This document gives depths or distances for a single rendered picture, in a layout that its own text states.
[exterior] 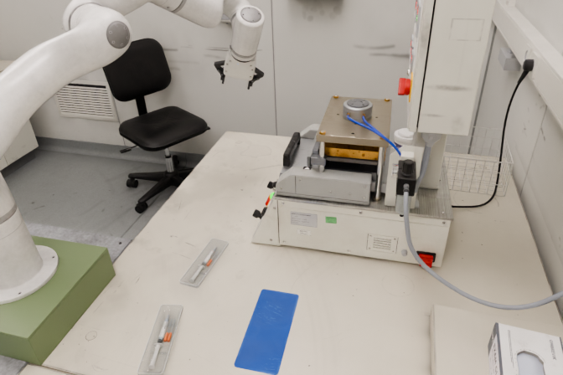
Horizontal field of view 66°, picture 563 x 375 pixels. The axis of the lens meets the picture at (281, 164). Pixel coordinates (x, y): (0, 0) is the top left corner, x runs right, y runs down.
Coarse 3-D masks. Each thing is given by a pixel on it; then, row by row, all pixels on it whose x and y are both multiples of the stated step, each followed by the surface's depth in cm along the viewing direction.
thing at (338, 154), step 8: (328, 144) 116; (336, 144) 116; (344, 144) 116; (328, 152) 115; (336, 152) 115; (344, 152) 114; (352, 152) 113; (360, 152) 113; (368, 152) 112; (376, 152) 112; (328, 160) 116; (336, 160) 116; (344, 160) 115; (352, 160) 115; (360, 160) 114; (368, 160) 114; (376, 160) 113; (384, 160) 112
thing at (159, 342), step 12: (168, 312) 105; (156, 324) 102; (168, 324) 102; (156, 336) 99; (168, 336) 99; (156, 348) 96; (168, 348) 96; (144, 360) 94; (156, 360) 94; (144, 372) 91; (156, 372) 91
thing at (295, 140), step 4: (296, 132) 134; (292, 136) 131; (296, 136) 131; (292, 140) 129; (296, 140) 130; (300, 140) 135; (288, 144) 127; (292, 144) 127; (296, 144) 130; (288, 148) 125; (292, 148) 126; (284, 152) 123; (288, 152) 123; (292, 152) 126; (284, 156) 122; (288, 156) 122; (284, 160) 123; (288, 160) 123; (284, 164) 124; (288, 164) 123
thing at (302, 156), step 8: (304, 144) 135; (312, 144) 127; (296, 152) 131; (304, 152) 131; (296, 160) 127; (304, 160) 127; (288, 168) 123; (384, 168) 121; (384, 176) 118; (384, 184) 115; (384, 192) 116
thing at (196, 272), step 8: (216, 240) 127; (208, 248) 125; (216, 248) 124; (200, 256) 122; (208, 256) 121; (216, 256) 121; (200, 264) 119; (208, 264) 119; (192, 272) 116; (200, 272) 116; (184, 280) 114; (192, 280) 114; (200, 280) 114
